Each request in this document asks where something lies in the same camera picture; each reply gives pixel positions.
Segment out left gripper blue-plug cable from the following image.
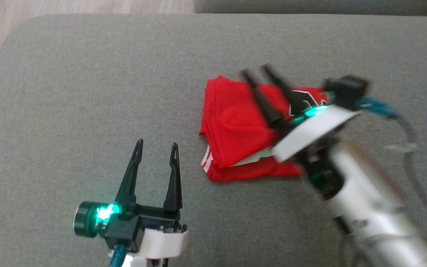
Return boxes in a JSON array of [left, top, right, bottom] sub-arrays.
[[109, 245, 129, 267]]

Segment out red Bulls basketball jersey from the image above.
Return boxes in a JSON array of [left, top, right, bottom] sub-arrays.
[[199, 75, 327, 182]]

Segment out gripper blue-plug cable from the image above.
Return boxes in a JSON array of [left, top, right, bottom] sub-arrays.
[[109, 245, 129, 267], [360, 96, 427, 227]]

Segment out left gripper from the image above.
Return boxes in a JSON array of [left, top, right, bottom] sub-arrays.
[[73, 139, 190, 259]]

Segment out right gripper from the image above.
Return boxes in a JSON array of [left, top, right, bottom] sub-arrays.
[[240, 64, 368, 164]]

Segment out grey fabric sofa seat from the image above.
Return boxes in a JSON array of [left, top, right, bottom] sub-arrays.
[[0, 14, 427, 267]]

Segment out grey sofa cushion block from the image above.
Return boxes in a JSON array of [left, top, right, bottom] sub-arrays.
[[193, 0, 427, 16]]

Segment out right gripper blue-plug cable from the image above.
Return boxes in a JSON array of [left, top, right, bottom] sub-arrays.
[[360, 96, 427, 227]]

